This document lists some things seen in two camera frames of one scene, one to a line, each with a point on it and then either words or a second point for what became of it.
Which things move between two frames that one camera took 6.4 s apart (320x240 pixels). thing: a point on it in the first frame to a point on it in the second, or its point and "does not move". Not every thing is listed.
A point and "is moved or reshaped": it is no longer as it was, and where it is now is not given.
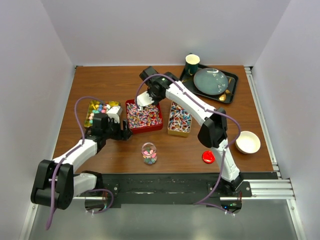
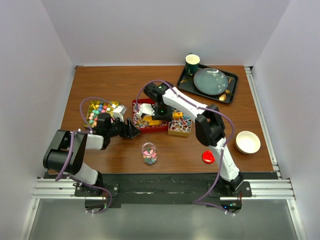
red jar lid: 208,157 does not move
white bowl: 248,143 does not move
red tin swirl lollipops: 144,118 is moved or reshaped
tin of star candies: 97,107 does not move
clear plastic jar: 149,152 does not move
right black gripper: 156,100 to 167,117
